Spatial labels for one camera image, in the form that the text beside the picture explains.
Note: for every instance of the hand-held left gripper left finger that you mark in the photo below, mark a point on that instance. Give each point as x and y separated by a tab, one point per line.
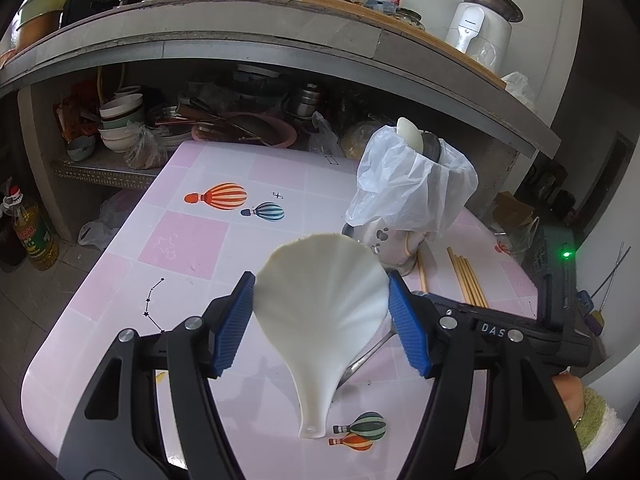
232	325

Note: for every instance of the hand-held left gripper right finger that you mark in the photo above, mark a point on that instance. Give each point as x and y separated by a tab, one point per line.
407	330

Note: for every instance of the steel utensil holder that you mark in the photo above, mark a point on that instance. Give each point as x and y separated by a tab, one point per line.
387	247

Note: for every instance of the white fan-shaped rice paddle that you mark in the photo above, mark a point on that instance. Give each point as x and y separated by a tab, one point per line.
320	310

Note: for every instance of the white plastic bag liner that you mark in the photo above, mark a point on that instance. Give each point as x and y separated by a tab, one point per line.
400	185

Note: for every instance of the white oval rice paddle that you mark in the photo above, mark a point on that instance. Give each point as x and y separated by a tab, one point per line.
410	132

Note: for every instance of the person's right hand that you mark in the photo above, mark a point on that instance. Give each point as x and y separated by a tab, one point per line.
570	395

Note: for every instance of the cardboard box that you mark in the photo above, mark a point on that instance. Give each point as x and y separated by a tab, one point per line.
515	215

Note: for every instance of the plastic bag with contents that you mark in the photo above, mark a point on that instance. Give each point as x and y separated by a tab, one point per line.
145	150

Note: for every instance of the yellow food plastic bag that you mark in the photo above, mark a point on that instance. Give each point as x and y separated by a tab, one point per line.
357	140

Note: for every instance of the pink basin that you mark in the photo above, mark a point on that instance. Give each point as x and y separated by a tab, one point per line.
280	132

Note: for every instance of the crumpled white plastic bag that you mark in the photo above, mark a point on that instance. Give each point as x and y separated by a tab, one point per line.
517	90

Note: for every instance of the thin clear plastic bag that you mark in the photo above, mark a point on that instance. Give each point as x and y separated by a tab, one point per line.
325	135

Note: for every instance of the cooking oil bottle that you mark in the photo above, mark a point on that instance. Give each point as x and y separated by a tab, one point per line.
35	240

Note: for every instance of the stacked steel pots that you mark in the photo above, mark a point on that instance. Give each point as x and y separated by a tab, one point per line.
305	105

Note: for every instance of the small blue bowl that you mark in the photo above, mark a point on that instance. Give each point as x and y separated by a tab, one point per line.
81	149

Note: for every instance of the stack of ceramic bowls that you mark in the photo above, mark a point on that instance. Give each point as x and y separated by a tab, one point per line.
120	120

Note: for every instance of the dark stacked pans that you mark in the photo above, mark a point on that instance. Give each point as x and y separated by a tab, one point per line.
255	85

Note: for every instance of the white kitchen appliance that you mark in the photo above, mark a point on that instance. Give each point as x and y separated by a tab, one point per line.
490	30

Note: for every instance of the red packets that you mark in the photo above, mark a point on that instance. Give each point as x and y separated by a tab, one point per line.
75	110

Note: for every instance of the wooden cutting board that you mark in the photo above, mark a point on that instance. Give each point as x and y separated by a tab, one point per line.
425	35

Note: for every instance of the concrete kitchen counter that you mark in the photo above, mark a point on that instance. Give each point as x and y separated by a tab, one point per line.
250	30

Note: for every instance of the small blue box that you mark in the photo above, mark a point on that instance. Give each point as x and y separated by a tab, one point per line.
384	7

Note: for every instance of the stacked orange green basins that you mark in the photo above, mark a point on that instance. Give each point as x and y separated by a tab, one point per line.
40	25

